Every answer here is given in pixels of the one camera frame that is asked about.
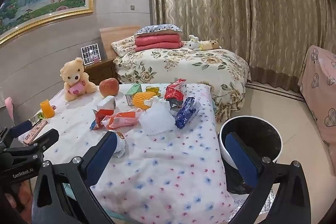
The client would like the long pink box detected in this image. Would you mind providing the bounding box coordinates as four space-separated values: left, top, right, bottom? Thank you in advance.
22 119 48 145

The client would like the yellow bear plush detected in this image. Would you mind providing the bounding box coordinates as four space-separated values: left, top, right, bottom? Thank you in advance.
199 39 222 51

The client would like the beige patterned curtain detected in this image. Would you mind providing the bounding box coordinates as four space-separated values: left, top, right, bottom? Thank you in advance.
151 0 336 93

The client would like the yellow snack packet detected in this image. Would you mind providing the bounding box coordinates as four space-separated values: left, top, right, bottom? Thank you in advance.
145 86 161 96

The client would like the orange juice bottle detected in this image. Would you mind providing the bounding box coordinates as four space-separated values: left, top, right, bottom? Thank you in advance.
40 100 56 119

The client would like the pink orange wrapper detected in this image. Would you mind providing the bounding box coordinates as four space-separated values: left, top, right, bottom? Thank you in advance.
101 111 142 130

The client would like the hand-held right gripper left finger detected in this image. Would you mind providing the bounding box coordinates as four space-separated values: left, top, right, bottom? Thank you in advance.
31 131 118 224

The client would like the cream teddy bear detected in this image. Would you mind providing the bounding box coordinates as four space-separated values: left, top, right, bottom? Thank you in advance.
60 57 97 102

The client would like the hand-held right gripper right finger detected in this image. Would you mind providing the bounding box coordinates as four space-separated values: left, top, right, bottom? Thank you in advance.
226 132 315 224

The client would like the black photo frame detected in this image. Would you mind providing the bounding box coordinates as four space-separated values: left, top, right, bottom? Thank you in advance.
81 43 101 65

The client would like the pink folded blanket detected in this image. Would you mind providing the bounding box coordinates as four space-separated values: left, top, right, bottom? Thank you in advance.
134 33 184 52

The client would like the red snack packet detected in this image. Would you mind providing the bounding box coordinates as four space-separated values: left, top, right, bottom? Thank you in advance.
164 88 184 110

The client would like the white trash bin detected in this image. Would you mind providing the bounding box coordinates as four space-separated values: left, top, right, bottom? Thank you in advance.
218 116 283 194

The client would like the red apple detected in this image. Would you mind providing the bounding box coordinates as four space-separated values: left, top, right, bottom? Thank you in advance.
99 78 120 98

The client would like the blue dotted pillow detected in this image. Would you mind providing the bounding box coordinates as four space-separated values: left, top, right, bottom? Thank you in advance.
134 25 183 37

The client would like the pink heart print cover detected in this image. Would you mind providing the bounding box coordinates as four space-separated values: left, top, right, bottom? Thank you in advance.
298 45 336 176

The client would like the wooden headboard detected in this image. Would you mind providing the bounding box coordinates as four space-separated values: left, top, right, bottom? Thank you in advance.
100 25 142 60

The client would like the white foam block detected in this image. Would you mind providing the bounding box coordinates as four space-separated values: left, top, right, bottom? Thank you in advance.
97 96 116 111

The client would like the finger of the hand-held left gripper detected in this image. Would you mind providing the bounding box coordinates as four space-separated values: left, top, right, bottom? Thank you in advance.
0 120 32 146
3 128 60 161

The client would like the orange foam fruit net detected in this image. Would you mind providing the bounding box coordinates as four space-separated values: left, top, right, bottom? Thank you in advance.
132 91 158 110

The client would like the red milk carton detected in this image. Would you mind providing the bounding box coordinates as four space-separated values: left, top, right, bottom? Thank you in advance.
166 78 188 94

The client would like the blue plastic packet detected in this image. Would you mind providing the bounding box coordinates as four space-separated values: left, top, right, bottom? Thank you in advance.
175 97 200 130

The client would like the white wrapper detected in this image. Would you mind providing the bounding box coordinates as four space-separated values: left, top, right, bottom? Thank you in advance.
109 130 126 159

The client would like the pink cloth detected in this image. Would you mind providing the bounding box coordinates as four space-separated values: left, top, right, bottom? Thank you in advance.
4 97 13 119

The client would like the white foam fruit net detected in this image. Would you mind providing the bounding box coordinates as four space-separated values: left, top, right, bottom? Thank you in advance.
139 96 176 136

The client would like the floral bed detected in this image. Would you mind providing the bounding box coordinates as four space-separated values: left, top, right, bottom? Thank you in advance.
112 36 251 122

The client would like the green drink carton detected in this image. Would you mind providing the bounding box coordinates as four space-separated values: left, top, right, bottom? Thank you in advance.
125 84 143 106

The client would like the white rabbit plush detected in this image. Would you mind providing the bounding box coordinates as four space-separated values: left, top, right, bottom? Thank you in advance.
187 34 202 51

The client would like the red crumpled wrapper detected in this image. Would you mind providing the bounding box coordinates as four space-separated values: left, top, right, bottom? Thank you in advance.
90 109 114 130

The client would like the wooden nightstand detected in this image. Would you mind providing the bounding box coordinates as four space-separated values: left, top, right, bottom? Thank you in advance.
83 59 120 85

